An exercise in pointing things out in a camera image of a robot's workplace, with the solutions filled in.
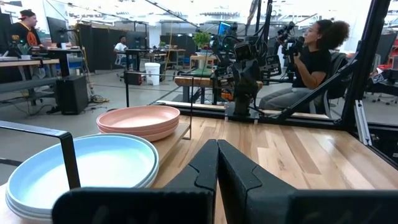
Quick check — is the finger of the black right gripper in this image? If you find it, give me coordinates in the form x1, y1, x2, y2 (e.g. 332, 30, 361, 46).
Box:
246, 61, 259, 100
233, 62, 248, 101

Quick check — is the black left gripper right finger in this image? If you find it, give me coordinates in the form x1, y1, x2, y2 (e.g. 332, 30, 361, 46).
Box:
217, 139, 398, 224

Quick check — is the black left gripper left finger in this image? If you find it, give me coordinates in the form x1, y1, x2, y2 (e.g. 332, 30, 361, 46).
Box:
51, 139, 219, 224

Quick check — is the light pink plate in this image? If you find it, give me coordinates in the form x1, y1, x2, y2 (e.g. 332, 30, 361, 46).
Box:
96, 105, 181, 129
99, 124, 180, 142

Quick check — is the sky blue plate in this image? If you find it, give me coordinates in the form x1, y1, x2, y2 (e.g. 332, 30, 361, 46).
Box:
6, 133, 159, 215

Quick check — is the pale grey-blue plate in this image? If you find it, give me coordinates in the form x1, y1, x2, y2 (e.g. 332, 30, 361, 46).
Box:
6, 180, 159, 222

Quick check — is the pale green plate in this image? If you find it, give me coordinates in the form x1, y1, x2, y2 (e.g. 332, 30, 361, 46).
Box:
5, 174, 160, 220

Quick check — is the green table mat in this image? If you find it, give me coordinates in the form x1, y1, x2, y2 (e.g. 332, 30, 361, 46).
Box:
186, 68, 215, 77

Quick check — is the person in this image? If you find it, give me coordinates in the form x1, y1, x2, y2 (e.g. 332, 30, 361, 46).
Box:
6, 9, 43, 48
113, 35, 129, 63
259, 19, 351, 113

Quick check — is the wooden work table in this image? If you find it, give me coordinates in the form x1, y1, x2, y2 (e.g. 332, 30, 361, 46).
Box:
174, 68, 264, 104

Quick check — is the monitor with bright blue screen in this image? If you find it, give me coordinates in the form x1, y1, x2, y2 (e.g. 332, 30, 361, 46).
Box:
217, 21, 233, 37

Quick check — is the green leafy plant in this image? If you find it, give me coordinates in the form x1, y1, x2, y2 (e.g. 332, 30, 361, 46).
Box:
192, 32, 212, 52

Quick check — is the black office chair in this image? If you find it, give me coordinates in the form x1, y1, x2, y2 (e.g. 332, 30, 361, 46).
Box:
310, 51, 349, 116

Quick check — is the white plastic bucket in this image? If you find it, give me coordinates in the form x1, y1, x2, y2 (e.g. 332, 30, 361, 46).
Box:
144, 62, 161, 86

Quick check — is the silver aluminium strut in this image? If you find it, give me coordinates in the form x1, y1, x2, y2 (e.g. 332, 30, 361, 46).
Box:
353, 99, 373, 146

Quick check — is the black partition screen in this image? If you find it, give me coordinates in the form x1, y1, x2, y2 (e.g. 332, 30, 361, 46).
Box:
77, 23, 150, 72

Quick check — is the black computer tower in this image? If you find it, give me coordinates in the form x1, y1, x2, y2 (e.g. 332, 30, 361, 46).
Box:
55, 75, 90, 115

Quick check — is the black computer monitor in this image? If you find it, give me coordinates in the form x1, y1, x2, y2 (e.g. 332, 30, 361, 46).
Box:
46, 16, 70, 44

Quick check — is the long wooden desk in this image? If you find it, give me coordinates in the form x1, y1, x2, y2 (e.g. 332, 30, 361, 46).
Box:
0, 46, 81, 106

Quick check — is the small potted succulent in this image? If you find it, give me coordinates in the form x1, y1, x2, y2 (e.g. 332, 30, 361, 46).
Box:
15, 42, 32, 60

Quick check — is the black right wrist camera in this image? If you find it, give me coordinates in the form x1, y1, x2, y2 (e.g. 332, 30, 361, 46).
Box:
233, 41, 259, 62

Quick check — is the black wire dish rack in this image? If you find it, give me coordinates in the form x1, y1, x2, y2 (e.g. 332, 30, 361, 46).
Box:
0, 71, 194, 224

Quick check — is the black aluminium table frame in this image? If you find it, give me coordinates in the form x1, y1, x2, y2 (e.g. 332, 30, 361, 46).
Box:
155, 0, 398, 170

